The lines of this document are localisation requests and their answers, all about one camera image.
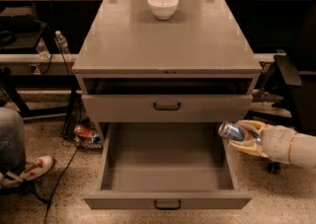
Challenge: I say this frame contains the white red sneaker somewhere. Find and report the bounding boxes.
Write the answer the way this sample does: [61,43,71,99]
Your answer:
[0,156,54,189]

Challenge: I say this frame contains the grey drawer cabinet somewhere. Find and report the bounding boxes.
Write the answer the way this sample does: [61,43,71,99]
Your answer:
[71,0,263,143]

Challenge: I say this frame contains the black stand left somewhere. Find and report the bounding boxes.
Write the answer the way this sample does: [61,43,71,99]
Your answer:
[0,66,80,138]

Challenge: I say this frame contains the redbull can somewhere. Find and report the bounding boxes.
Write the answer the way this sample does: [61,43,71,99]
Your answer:
[217,121,262,144]

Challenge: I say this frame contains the white bowl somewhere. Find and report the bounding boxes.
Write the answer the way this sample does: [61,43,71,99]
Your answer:
[147,0,179,20]

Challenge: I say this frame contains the open grey lower drawer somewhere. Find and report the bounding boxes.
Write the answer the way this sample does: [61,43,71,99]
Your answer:
[84,122,251,209]

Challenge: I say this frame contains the black office chair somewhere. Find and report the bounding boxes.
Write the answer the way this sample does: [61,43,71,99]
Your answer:
[246,0,316,176]

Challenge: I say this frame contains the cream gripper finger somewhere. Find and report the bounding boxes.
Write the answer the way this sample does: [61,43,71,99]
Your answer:
[229,141,268,158]
[236,119,269,136]

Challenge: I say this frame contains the clear water bottle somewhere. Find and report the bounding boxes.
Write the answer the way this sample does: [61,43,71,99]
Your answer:
[37,37,50,60]
[55,31,70,55]

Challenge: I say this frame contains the orange snack bag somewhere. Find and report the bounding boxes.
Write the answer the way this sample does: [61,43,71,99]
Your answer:
[74,124,101,143]

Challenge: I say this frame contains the black upper drawer handle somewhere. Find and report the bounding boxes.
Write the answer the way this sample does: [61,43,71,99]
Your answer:
[153,103,181,111]

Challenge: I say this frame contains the black lower drawer handle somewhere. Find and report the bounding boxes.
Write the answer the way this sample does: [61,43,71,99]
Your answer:
[154,199,182,210]

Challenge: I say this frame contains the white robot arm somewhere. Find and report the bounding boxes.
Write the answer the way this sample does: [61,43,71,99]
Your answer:
[228,120,316,172]

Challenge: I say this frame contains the black floor cable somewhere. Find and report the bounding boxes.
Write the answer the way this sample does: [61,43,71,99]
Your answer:
[42,145,80,224]

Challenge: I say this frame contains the black drawer handle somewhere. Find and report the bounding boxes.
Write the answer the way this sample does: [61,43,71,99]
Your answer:
[153,103,181,111]
[154,199,182,210]

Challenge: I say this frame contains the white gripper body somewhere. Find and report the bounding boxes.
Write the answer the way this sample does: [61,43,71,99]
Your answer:
[262,125,296,164]

